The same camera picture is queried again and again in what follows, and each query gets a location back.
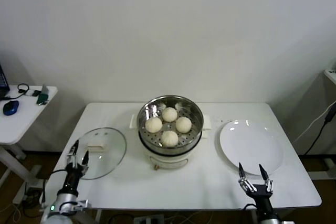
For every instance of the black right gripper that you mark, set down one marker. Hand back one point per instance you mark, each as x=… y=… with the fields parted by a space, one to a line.
x=261 y=195

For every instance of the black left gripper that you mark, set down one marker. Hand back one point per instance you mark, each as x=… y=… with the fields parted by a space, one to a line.
x=73 y=175

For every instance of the white steamed baozi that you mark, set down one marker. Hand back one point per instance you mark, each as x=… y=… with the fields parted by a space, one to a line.
x=169 y=114
x=183 y=124
x=153 y=125
x=169 y=138

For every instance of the perforated steel steamer basket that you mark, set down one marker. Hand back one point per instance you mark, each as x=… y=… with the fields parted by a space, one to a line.
x=194 y=119

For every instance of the large white plate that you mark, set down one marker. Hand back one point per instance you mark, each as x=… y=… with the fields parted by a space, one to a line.
x=249 y=148

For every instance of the white side table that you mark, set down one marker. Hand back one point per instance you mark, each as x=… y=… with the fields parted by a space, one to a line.
x=26 y=124

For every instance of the green flat gadget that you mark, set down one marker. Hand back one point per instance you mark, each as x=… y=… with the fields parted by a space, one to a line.
x=43 y=95

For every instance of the blue computer mouse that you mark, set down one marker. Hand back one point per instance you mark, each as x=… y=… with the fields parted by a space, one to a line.
x=11 y=107

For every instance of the cream electric cooker pot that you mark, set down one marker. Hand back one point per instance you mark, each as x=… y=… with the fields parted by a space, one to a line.
x=168 y=161

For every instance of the computer monitor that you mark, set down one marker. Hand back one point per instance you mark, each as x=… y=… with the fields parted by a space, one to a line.
x=2 y=82

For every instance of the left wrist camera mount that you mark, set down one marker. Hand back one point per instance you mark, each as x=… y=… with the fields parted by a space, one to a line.
x=78 y=204

